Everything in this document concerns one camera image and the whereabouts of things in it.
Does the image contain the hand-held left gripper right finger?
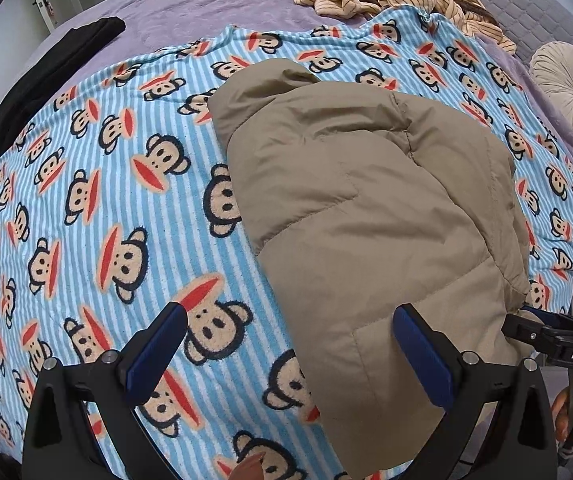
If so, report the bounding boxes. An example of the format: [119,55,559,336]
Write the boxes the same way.
[392,302,558,480]

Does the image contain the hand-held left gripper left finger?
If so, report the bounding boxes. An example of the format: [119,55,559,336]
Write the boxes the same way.
[21,301,188,480]

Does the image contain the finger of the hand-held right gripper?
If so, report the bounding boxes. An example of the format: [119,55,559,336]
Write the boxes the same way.
[520,305,573,330]
[502,313,554,357]

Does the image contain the tan puffer jacket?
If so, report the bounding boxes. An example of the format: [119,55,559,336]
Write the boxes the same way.
[208,58,534,478]

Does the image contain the person's left hand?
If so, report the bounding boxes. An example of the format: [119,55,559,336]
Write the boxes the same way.
[230,451,267,480]

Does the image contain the blue striped monkey print blanket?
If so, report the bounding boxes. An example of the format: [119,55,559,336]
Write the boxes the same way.
[0,5,573,480]

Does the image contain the round pleated cream pillow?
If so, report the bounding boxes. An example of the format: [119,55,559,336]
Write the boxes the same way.
[529,42,573,153]

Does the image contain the black cloth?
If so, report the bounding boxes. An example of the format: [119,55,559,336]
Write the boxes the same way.
[0,16,126,155]

